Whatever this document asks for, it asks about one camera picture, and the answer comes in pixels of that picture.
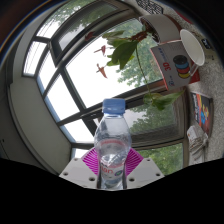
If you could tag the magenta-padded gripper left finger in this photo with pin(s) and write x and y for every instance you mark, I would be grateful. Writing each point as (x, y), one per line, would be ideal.
(78, 171)

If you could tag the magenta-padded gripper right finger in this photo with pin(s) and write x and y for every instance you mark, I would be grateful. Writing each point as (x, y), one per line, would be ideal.
(145, 171)

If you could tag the clear blue-capped water bottle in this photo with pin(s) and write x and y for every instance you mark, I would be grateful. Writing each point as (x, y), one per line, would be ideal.
(112, 140)

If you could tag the dark colourful book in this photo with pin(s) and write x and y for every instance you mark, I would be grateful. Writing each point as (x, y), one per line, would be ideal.
(201, 113)

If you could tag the grey framed bay window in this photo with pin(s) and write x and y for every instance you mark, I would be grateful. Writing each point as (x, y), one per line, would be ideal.
(61, 70)

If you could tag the red white filament spool box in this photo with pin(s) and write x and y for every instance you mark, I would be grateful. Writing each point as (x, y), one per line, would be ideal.
(173, 66)

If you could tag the red-flowered plant in white pot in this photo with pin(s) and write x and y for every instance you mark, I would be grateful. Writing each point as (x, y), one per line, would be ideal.
(125, 50)

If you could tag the black lattice mat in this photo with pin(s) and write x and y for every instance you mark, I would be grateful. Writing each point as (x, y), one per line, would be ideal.
(150, 6)

